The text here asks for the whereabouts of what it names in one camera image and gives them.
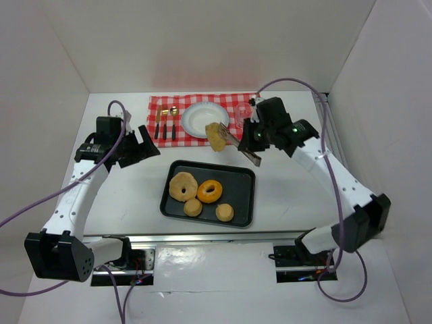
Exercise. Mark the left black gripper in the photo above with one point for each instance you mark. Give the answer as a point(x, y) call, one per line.
point(136, 148)

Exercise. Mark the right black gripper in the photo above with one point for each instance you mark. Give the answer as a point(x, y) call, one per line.
point(248, 137)

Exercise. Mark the metal tongs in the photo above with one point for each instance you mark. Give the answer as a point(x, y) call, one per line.
point(225, 134)

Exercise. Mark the speckled bread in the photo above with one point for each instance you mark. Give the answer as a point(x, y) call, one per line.
point(217, 142)

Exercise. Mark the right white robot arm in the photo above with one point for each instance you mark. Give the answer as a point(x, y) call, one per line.
point(362, 214)

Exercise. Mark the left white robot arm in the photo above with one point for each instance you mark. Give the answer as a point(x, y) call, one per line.
point(57, 251)

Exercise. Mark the clear drinking glass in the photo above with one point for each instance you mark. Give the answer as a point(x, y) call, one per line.
point(242, 111)

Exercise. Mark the red checkered cloth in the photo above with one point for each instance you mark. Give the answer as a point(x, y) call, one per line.
point(227, 101)

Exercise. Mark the plain beige bagel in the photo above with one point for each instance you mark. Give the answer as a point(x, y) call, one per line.
point(183, 186)

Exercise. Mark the white paper plate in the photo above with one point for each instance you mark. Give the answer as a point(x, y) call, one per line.
point(198, 115)

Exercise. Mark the small round bun left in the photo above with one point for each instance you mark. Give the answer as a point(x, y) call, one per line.
point(193, 207)

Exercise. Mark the small round bun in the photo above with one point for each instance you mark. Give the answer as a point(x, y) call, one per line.
point(224, 212)
point(193, 207)

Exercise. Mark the orange glazed donut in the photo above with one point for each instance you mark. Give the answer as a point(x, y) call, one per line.
point(209, 191)

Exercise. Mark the black baking tray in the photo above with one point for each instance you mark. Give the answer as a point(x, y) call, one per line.
point(238, 191)

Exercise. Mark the small round bun right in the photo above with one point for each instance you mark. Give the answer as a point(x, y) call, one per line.
point(224, 212)

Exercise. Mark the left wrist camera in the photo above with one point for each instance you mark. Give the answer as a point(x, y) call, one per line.
point(126, 118)

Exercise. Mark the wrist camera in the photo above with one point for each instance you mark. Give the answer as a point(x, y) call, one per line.
point(253, 102)
point(126, 118)

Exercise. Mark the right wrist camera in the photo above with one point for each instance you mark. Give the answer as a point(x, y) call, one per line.
point(253, 102)

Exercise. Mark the gold knife black handle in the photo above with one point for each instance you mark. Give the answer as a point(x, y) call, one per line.
point(157, 121)

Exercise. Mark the gold fork black handle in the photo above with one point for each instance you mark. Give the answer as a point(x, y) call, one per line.
point(165, 113)

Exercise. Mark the gold spoon black handle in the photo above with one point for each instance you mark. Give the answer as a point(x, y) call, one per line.
point(173, 113)

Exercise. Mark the aluminium rail right side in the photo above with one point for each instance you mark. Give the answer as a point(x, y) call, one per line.
point(332, 138)

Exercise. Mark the aluminium rail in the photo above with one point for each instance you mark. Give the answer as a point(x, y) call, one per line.
point(332, 138)
point(271, 236)

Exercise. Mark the aluminium rail front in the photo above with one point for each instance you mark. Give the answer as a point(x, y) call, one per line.
point(271, 236)

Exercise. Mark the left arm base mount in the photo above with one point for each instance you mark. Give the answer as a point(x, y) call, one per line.
point(117, 262)

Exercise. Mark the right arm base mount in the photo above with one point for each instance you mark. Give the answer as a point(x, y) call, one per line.
point(293, 265)

